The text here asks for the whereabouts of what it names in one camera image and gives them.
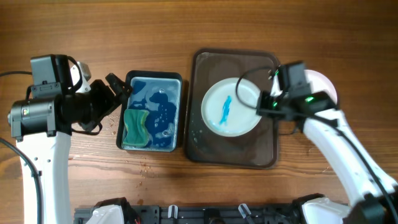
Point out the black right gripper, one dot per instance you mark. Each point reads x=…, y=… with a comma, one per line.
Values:
x=265, y=97

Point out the white plate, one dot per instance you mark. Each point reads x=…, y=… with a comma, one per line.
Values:
x=227, y=108
x=318, y=82

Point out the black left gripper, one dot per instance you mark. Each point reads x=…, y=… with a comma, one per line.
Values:
x=110, y=102

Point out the black basin with blue water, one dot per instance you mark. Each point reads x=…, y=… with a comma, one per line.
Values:
x=160, y=94

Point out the dark brown serving tray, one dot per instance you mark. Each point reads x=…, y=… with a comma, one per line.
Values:
x=258, y=149

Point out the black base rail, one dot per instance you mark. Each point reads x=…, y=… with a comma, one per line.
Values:
x=280, y=213

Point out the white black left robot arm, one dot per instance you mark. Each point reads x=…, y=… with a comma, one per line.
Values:
x=42, y=128

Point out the green yellow sponge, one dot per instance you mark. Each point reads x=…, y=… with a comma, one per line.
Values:
x=136, y=132

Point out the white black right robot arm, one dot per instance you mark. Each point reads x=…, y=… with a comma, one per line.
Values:
x=371, y=192

